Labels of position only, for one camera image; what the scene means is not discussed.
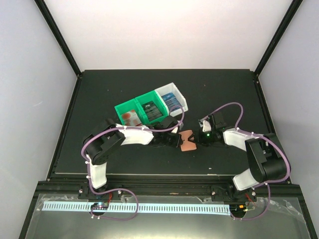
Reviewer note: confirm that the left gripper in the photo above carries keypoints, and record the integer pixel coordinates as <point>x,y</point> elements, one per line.
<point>177,143</point>

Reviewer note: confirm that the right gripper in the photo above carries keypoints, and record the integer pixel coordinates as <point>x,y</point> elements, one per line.
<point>199,140</point>

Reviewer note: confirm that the pink leather card holder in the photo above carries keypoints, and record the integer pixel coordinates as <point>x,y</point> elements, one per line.
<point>187,145</point>

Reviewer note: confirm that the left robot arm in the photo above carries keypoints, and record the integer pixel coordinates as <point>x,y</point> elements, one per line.
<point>99,146</point>

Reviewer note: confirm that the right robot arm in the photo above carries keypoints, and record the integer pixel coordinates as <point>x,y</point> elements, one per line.
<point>267,162</point>

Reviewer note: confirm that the black credit card stack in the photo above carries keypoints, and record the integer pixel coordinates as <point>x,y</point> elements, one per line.
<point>153,112</point>

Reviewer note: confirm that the white bin with blue cards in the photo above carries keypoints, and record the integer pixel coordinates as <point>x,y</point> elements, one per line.
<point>171,87</point>

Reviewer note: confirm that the blue credit card stack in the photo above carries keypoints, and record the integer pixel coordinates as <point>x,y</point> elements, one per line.
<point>171,101</point>

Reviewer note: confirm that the green bin with black cards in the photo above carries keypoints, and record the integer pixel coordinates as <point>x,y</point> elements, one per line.
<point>154,96</point>

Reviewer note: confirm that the red credit card stack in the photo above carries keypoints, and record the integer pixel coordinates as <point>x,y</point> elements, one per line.
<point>131,118</point>

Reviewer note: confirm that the green bin with red cards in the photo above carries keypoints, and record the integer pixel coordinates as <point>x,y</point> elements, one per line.
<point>133,104</point>

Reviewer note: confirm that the right circuit board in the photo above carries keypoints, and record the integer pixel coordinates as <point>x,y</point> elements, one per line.
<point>238,208</point>

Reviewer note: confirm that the circuit board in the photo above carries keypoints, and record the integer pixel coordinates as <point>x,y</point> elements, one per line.
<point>99,206</point>
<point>238,208</point>

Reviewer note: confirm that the left circuit board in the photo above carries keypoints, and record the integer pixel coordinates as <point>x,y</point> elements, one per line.
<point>99,206</point>

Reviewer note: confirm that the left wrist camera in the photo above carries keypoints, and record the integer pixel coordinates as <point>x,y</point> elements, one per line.
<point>177,127</point>

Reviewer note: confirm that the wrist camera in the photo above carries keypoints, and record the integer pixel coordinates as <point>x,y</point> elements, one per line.
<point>177,127</point>
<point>205,125</point>

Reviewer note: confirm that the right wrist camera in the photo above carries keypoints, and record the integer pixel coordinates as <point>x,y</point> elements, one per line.
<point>205,125</point>

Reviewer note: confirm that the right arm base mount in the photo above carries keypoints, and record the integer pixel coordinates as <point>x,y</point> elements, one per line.
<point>224,193</point>

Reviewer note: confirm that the white slotted cable duct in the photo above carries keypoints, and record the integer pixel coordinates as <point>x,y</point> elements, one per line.
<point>155,208</point>

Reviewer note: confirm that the right black frame post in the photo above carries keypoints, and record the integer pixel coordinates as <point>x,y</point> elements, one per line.
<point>285,22</point>

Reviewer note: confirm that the black frame post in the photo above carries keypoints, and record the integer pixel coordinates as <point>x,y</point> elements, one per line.
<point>285,22</point>
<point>44,10</point>

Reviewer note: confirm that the left black frame post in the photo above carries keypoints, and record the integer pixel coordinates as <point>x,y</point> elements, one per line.
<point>44,10</point>

